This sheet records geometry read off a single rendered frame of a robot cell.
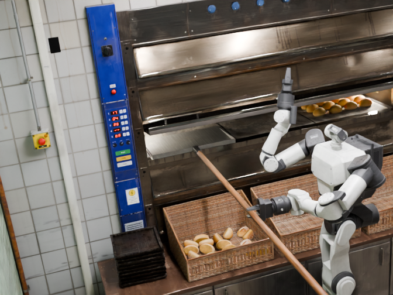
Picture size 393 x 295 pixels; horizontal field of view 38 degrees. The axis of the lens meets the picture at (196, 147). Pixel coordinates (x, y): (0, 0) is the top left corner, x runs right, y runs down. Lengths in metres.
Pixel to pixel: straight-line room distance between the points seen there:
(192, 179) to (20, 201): 1.06
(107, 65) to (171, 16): 0.47
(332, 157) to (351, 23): 1.25
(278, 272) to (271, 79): 1.20
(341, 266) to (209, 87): 1.31
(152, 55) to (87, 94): 0.44
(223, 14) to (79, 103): 1.00
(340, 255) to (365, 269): 0.71
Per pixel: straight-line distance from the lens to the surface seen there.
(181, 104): 3.47
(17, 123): 3.37
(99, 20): 3.25
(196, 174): 3.67
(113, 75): 3.32
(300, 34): 3.70
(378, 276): 3.97
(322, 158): 2.92
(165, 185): 3.63
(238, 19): 3.52
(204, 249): 3.60
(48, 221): 3.60
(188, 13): 3.41
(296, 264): 2.38
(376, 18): 3.97
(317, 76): 3.80
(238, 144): 3.69
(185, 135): 3.87
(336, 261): 3.20
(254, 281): 3.51
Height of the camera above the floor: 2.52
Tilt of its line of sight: 21 degrees down
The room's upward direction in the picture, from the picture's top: 6 degrees counter-clockwise
